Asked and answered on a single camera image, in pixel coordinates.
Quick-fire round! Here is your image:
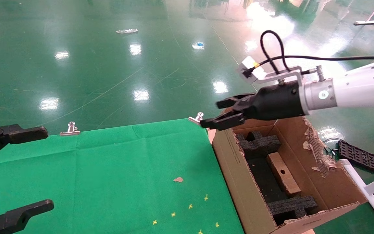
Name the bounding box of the silver camera mount bracket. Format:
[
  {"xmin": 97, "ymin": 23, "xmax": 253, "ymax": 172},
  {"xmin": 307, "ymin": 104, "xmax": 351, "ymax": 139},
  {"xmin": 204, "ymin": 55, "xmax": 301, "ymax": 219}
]
[{"xmin": 255, "ymin": 66, "xmax": 304, "ymax": 86}]

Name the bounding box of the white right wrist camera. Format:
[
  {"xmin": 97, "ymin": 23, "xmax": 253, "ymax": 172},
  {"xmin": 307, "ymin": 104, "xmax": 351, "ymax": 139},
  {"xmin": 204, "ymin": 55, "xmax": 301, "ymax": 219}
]
[{"xmin": 237, "ymin": 56, "xmax": 267, "ymax": 83}]

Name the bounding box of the white floor stand foot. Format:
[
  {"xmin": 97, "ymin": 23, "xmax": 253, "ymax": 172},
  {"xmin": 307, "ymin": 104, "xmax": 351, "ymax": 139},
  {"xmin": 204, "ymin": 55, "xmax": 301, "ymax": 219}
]
[{"xmin": 354, "ymin": 0, "xmax": 374, "ymax": 26}]

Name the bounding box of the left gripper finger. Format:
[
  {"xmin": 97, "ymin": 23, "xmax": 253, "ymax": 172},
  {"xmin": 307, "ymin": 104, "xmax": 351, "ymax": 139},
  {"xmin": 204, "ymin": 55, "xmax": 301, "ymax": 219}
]
[
  {"xmin": 0, "ymin": 123, "xmax": 48, "ymax": 166},
  {"xmin": 0, "ymin": 199, "xmax": 54, "ymax": 234}
]

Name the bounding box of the thin wire bundle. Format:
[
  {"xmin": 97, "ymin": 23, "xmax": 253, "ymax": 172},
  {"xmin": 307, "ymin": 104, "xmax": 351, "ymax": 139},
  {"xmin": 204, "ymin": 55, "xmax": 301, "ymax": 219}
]
[{"xmin": 322, "ymin": 137, "xmax": 340, "ymax": 160}]

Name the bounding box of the silver binder clip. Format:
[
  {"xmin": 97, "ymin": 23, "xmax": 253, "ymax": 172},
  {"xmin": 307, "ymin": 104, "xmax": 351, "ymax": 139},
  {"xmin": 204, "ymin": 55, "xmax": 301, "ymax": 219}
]
[
  {"xmin": 188, "ymin": 112, "xmax": 204, "ymax": 125},
  {"xmin": 59, "ymin": 122, "xmax": 81, "ymax": 136}
]

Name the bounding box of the large open cardboard carton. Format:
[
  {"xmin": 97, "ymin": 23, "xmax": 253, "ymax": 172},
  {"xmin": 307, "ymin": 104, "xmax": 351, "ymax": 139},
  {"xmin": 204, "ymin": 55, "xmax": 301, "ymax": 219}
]
[{"xmin": 211, "ymin": 115, "xmax": 368, "ymax": 234}]

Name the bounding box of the brown cardboard piece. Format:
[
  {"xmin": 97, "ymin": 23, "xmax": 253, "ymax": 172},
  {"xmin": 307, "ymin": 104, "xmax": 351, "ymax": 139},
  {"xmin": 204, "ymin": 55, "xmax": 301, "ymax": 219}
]
[{"xmin": 267, "ymin": 152, "xmax": 302, "ymax": 195}]

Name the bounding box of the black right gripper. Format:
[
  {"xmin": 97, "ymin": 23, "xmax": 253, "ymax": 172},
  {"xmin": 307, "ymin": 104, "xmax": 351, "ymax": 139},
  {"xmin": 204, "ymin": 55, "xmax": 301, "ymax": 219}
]
[{"xmin": 200, "ymin": 81, "xmax": 306, "ymax": 131}]

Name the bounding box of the black foam insert block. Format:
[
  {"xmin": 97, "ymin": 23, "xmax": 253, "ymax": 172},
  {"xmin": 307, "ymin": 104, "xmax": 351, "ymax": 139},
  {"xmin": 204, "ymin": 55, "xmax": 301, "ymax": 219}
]
[
  {"xmin": 235, "ymin": 131, "xmax": 281, "ymax": 160},
  {"xmin": 268, "ymin": 195, "xmax": 318, "ymax": 225}
]

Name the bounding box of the white pipe frame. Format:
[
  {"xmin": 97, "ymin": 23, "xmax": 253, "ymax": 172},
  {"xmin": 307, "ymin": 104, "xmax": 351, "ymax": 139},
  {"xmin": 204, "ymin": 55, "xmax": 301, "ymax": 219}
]
[{"xmin": 339, "ymin": 159, "xmax": 374, "ymax": 233}]

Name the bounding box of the thin black camera cable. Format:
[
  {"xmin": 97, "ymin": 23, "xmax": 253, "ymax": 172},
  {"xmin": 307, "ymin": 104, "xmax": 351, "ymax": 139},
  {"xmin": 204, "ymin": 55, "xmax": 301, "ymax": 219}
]
[{"xmin": 245, "ymin": 30, "xmax": 374, "ymax": 77}]

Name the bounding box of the black perforated plastic panel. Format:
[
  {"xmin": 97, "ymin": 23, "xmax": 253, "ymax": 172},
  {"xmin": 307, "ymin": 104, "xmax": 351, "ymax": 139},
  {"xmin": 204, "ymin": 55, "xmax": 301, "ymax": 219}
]
[{"xmin": 336, "ymin": 140, "xmax": 374, "ymax": 176}]

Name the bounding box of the green tablecloth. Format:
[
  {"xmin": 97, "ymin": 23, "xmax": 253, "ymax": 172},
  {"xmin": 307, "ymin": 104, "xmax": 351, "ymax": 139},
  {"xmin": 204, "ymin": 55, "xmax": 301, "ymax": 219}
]
[{"xmin": 0, "ymin": 118, "xmax": 244, "ymax": 234}]

